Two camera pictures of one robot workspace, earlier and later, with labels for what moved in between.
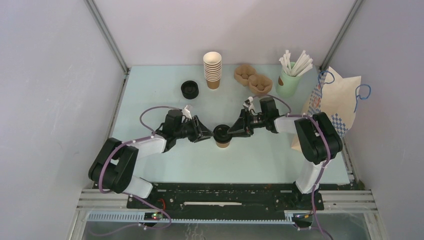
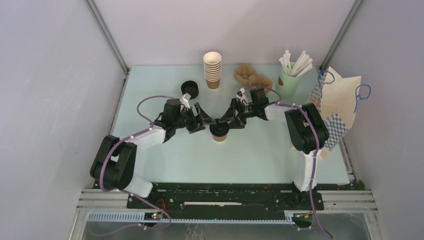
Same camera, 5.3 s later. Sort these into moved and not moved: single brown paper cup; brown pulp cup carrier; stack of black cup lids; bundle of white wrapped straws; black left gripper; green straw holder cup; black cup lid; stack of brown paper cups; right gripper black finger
Moved: black cup lid; right gripper black finger; single brown paper cup; black left gripper
Not moved: bundle of white wrapped straws; stack of black cup lids; stack of brown paper cups; green straw holder cup; brown pulp cup carrier
